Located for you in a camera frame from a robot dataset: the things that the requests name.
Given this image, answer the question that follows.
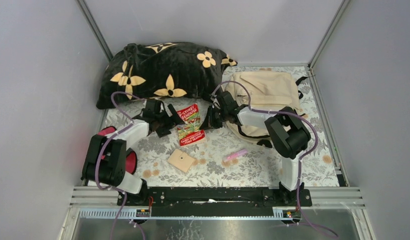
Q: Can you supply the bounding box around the red and black pouch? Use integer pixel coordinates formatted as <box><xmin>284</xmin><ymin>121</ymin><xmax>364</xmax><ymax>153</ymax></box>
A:
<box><xmin>81</xmin><ymin>126</ymin><xmax>137</xmax><ymax>186</ymax></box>

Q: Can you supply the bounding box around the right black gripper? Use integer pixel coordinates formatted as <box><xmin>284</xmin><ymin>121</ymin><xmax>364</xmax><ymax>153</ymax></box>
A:
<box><xmin>200</xmin><ymin>105</ymin><xmax>228</xmax><ymax>131</ymax></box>

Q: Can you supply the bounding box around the beige canvas student bag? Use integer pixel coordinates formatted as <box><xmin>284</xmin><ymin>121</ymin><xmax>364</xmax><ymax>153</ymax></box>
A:
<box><xmin>224</xmin><ymin>70</ymin><xmax>303</xmax><ymax>148</ymax></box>

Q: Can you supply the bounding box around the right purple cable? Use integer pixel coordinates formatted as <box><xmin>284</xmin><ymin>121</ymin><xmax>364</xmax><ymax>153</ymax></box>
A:
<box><xmin>211</xmin><ymin>80</ymin><xmax>340</xmax><ymax>240</ymax></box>

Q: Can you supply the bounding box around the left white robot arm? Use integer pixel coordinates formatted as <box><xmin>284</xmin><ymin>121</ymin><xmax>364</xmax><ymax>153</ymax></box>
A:
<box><xmin>81</xmin><ymin>99</ymin><xmax>185</xmax><ymax>206</ymax></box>

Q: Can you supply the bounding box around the pink glue stick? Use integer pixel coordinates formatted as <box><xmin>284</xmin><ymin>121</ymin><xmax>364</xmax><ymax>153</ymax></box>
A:
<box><xmin>223</xmin><ymin>148</ymin><xmax>248</xmax><ymax>163</ymax></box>

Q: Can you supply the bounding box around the floral patterned table mat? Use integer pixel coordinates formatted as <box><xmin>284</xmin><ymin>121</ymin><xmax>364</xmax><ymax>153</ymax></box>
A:
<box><xmin>89</xmin><ymin>66</ymin><xmax>341</xmax><ymax>188</ymax></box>

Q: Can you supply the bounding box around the purple cable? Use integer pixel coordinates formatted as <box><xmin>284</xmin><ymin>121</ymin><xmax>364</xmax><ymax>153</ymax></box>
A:
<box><xmin>94</xmin><ymin>91</ymin><xmax>146</xmax><ymax>240</ymax></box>
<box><xmin>211</xmin><ymin>80</ymin><xmax>340</xmax><ymax>240</ymax></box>

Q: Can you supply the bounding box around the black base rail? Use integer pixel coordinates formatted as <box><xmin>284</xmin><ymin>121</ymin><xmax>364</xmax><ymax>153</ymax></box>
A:
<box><xmin>117</xmin><ymin>186</ymin><xmax>313</xmax><ymax>218</ymax></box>

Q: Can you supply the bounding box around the tan wooden square block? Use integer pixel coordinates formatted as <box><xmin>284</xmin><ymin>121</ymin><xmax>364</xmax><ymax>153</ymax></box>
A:
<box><xmin>167</xmin><ymin>149</ymin><xmax>196</xmax><ymax>173</ymax></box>

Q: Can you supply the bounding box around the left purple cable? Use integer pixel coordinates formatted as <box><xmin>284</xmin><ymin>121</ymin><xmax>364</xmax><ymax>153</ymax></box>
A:
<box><xmin>94</xmin><ymin>91</ymin><xmax>146</xmax><ymax>240</ymax></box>

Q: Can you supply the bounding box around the red treehouse book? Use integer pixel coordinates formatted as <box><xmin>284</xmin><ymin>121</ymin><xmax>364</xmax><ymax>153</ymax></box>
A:
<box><xmin>177</xmin><ymin>104</ymin><xmax>206</xmax><ymax>147</ymax></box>

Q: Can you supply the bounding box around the black floral pillow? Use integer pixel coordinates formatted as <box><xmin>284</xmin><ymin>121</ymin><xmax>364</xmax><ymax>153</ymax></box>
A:
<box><xmin>96</xmin><ymin>42</ymin><xmax>237</xmax><ymax>110</ymax></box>

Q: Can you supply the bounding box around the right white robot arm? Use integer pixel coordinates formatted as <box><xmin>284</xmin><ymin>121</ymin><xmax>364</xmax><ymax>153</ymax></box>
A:
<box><xmin>200</xmin><ymin>91</ymin><xmax>311</xmax><ymax>206</ymax></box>

